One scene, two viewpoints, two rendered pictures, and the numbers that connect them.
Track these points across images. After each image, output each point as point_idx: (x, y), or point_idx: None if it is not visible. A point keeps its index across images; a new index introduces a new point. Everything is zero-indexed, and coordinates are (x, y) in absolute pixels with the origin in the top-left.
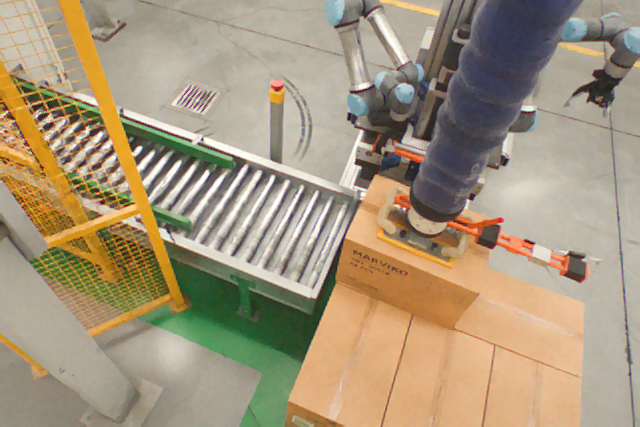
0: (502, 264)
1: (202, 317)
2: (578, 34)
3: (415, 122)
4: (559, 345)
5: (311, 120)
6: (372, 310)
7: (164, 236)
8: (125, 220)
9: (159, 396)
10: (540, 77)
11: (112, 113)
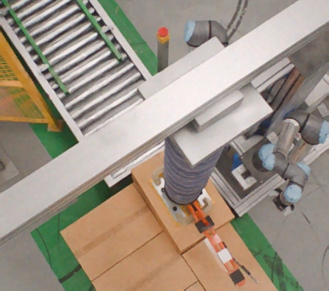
0: (291, 231)
1: (64, 142)
2: (266, 167)
3: None
4: None
5: (239, 25)
6: (141, 213)
7: (48, 92)
8: (32, 67)
9: (15, 176)
10: (302, 153)
11: (7, 56)
